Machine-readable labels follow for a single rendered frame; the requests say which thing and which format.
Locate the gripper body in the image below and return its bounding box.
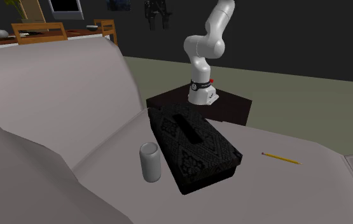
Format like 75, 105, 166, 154
144, 0, 169, 16

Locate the wooden chair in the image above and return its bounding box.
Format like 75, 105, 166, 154
10, 22, 69, 45
93, 19, 118, 46

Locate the brown dining table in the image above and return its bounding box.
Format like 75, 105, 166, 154
0, 24, 115, 52

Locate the white framed window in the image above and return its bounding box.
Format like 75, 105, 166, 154
47, 0, 85, 20

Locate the dark robot stand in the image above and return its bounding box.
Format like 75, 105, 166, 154
146, 85, 253, 127

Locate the grey sofa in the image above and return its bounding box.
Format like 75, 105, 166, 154
0, 36, 353, 224

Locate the black patterned tissue box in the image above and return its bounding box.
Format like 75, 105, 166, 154
147, 103, 244, 195

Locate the green potted plant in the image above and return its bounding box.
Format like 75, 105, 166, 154
3, 0, 29, 24

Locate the white can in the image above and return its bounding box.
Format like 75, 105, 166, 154
139, 142, 162, 183

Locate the yellow pencil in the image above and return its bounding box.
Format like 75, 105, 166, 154
261, 151, 303, 165

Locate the dark wall picture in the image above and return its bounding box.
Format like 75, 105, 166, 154
106, 0, 132, 12

